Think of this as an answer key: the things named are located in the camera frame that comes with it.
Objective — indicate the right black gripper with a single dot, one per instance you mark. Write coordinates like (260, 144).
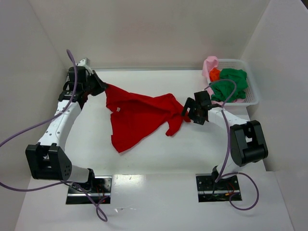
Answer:
(194, 111)

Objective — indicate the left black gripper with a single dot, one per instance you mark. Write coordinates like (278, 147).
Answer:
(95, 83)

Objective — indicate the red t-shirt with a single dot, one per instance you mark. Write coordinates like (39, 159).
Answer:
(134, 116)

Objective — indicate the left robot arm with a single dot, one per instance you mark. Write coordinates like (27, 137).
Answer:
(47, 159)

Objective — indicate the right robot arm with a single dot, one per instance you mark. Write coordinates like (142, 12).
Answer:
(245, 139)

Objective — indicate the green t-shirt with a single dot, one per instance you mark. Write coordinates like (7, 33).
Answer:
(225, 86)

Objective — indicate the orange t-shirt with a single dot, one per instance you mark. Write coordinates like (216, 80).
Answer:
(214, 75)

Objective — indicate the pink t-shirt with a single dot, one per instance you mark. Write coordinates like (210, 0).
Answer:
(209, 63)

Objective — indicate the white plastic basket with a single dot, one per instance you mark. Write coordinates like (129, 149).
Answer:
(252, 95)

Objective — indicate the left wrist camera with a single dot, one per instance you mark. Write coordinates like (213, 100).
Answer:
(85, 62)

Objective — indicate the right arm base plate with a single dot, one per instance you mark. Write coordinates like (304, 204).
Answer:
(225, 189)

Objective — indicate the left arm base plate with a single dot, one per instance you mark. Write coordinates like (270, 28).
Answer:
(100, 192)

